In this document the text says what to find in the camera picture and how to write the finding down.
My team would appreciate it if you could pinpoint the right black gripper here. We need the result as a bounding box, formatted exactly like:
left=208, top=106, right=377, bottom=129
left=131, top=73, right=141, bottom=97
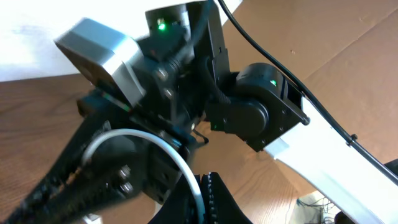
left=4, top=90, right=199, bottom=223

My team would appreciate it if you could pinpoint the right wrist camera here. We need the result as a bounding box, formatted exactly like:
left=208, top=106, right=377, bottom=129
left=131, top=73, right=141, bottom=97
left=55, top=18, right=146, bottom=106

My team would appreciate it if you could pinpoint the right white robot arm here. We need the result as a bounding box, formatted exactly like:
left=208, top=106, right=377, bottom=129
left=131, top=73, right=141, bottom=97
left=6, top=1, right=397, bottom=223

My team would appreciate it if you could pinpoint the white USB cable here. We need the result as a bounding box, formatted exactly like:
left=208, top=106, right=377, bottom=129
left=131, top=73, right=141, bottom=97
left=81, top=128, right=206, bottom=224

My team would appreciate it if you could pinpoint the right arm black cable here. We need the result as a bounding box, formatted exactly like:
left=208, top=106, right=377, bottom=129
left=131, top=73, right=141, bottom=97
left=217, top=0, right=398, bottom=186

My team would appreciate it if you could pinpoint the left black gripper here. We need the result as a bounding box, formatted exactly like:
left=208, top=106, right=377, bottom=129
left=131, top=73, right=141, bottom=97
left=149, top=172, right=252, bottom=224

